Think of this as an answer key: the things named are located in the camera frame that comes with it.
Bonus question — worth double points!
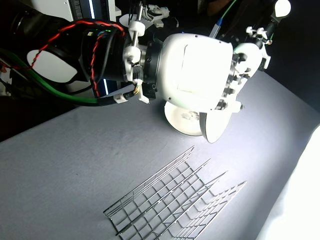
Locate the metal wire dish rack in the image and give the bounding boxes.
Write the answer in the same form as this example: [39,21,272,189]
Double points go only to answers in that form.
[102,145,248,240]

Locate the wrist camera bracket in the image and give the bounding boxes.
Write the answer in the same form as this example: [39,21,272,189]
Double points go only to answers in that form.
[112,4,152,105]
[246,26,272,72]

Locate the red twisted cable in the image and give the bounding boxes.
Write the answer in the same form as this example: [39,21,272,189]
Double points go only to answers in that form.
[0,19,126,98]

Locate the silver USB adapter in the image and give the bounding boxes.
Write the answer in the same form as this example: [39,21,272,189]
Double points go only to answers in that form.
[209,18,223,40]

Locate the spare white robot hand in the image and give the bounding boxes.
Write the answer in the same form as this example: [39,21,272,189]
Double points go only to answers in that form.
[143,3,171,22]

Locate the white column with blue light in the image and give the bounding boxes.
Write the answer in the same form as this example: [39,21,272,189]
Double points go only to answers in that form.
[31,0,123,97]

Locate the white round sheet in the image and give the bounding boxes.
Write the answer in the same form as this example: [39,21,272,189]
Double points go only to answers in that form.
[119,13,156,31]

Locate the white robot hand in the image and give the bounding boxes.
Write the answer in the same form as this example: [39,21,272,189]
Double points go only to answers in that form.
[234,42,263,78]
[159,33,252,114]

